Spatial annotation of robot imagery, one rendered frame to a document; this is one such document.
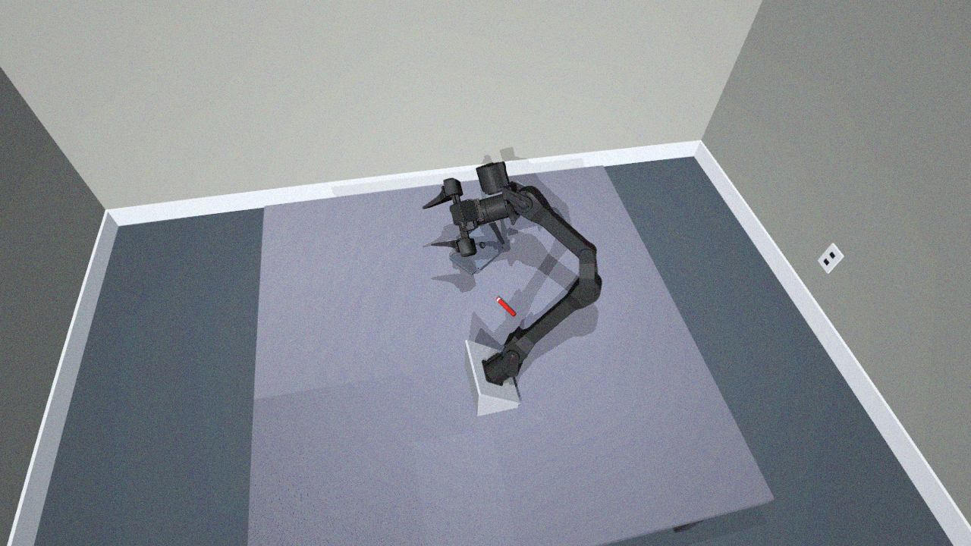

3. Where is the light blue sloped panel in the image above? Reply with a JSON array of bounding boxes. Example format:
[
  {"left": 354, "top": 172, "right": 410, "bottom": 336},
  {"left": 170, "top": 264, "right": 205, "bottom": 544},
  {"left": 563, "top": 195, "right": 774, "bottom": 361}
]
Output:
[{"left": 450, "top": 223, "right": 504, "bottom": 275}]

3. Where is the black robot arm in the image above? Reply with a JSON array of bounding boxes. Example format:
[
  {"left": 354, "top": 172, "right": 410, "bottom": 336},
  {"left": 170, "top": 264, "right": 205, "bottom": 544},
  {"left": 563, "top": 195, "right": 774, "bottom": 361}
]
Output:
[{"left": 449, "top": 161, "right": 602, "bottom": 386}]

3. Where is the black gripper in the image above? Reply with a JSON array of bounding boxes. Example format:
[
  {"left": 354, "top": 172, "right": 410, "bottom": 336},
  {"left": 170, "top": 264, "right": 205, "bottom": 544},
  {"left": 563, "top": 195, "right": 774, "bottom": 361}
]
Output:
[{"left": 423, "top": 177, "right": 491, "bottom": 257}]

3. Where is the dark red peg with white band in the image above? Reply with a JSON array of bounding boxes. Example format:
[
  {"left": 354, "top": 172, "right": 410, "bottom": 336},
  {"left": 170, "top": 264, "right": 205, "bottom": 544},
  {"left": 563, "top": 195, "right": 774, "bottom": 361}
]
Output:
[{"left": 496, "top": 297, "right": 516, "bottom": 317}]

